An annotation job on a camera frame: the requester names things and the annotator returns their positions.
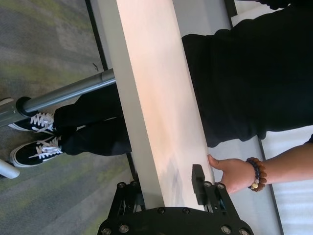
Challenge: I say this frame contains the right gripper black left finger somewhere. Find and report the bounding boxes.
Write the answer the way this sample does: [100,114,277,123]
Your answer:
[107,180,147,221]

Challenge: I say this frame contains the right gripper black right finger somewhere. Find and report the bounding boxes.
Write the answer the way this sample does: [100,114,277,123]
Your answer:
[192,164,237,216]

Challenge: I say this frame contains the white rolling pedestal table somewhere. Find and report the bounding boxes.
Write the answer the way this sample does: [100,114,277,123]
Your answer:
[0,0,216,213]

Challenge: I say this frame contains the person's left forearm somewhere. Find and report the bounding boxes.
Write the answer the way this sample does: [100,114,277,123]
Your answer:
[261,133,313,187]

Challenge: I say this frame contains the person's left hand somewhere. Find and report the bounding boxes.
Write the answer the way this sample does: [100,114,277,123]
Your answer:
[207,154,256,194]

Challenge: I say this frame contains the black trousers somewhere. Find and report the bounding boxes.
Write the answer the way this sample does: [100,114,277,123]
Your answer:
[52,83,134,157]

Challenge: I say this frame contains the person's left black sneaker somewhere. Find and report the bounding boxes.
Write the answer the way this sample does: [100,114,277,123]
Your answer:
[9,135,65,168]

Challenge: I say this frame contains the person in black clothes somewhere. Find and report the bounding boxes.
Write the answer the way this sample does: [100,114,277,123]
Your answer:
[182,0,313,149]

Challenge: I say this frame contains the dark blue bead bracelet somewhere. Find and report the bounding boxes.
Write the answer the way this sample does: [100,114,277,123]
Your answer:
[246,157,261,189]

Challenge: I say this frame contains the brown wooden bead bracelet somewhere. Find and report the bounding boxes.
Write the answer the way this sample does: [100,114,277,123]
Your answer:
[251,158,267,191]

